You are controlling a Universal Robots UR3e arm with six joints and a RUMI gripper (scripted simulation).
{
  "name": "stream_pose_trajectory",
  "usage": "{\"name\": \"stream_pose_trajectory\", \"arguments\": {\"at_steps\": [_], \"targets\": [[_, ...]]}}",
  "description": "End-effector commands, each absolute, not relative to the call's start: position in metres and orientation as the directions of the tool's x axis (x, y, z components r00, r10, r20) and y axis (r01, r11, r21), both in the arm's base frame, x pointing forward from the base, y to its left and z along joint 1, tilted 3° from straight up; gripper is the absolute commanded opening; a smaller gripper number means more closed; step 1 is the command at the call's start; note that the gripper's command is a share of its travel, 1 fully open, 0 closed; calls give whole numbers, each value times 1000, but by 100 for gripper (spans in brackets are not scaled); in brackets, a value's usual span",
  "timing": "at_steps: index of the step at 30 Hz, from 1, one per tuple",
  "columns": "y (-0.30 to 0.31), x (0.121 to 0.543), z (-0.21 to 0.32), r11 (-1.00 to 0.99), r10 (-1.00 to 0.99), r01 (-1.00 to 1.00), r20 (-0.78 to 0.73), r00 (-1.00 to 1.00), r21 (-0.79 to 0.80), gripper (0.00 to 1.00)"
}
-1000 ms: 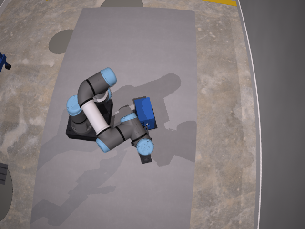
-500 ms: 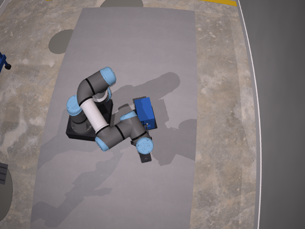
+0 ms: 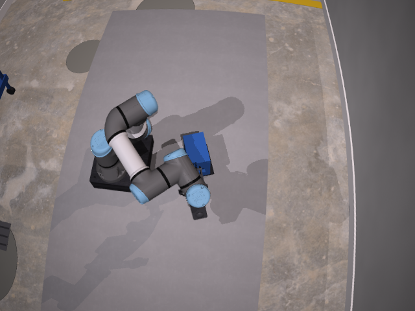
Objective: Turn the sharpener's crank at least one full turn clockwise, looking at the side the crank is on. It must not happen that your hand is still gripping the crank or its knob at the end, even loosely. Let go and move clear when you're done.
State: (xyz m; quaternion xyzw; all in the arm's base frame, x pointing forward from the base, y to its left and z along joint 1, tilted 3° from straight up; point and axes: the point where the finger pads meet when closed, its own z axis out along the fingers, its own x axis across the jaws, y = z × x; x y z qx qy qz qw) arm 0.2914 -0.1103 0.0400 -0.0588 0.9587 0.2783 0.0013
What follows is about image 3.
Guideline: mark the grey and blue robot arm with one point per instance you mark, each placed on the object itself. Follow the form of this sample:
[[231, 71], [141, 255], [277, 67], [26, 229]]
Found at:
[[115, 154]]

